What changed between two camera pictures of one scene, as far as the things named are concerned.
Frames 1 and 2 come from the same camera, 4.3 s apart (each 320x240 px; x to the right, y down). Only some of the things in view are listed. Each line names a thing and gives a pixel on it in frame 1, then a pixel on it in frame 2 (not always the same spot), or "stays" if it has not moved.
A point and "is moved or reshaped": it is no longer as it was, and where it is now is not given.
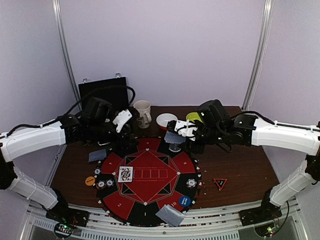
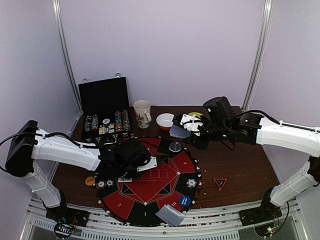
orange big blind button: (90, 180) stays
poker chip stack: (109, 182) stays
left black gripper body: (116, 143) to (126, 172)
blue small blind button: (184, 201) stays
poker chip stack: (101, 184) stays
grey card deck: (174, 138) is moved or reshaped
